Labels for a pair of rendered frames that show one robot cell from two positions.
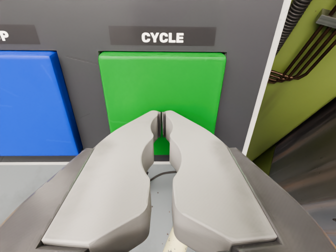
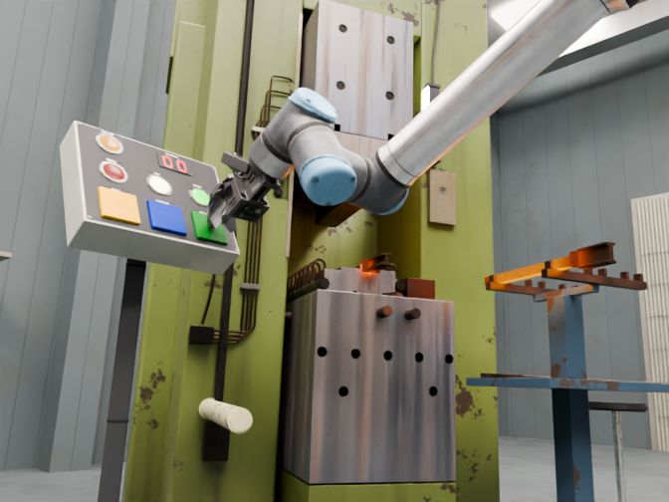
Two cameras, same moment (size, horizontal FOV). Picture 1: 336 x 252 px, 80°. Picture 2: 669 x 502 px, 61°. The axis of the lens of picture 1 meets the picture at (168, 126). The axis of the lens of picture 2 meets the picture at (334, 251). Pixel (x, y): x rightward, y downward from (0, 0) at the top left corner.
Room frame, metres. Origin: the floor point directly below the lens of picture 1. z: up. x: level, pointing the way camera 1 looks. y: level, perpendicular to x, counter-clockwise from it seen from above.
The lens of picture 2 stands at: (-1.01, 0.57, 0.69)
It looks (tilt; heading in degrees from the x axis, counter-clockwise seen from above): 13 degrees up; 320
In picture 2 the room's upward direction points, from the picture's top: 2 degrees clockwise
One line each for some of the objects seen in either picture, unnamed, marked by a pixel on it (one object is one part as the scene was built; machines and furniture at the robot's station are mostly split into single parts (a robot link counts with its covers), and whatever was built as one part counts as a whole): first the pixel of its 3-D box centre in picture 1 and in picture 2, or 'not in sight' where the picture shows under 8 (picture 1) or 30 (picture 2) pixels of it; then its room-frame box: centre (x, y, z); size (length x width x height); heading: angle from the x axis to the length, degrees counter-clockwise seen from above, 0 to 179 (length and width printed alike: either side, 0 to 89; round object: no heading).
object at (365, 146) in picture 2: not in sight; (338, 176); (0.26, -0.52, 1.32); 0.42 x 0.20 x 0.10; 158
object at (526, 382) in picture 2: not in sight; (568, 384); (-0.29, -0.83, 0.71); 0.40 x 0.30 x 0.02; 72
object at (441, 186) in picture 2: not in sight; (441, 197); (0.07, -0.78, 1.27); 0.09 x 0.02 x 0.17; 68
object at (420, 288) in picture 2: not in sight; (411, 293); (0.06, -0.63, 0.95); 0.12 x 0.09 x 0.07; 158
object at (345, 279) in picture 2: not in sight; (334, 292); (0.26, -0.52, 0.96); 0.42 x 0.20 x 0.09; 158
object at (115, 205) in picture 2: not in sight; (117, 207); (0.06, 0.20, 1.01); 0.07 x 0.05 x 0.07; 93
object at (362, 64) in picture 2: not in sight; (353, 106); (0.25, -0.56, 1.56); 0.42 x 0.39 x 0.40; 158
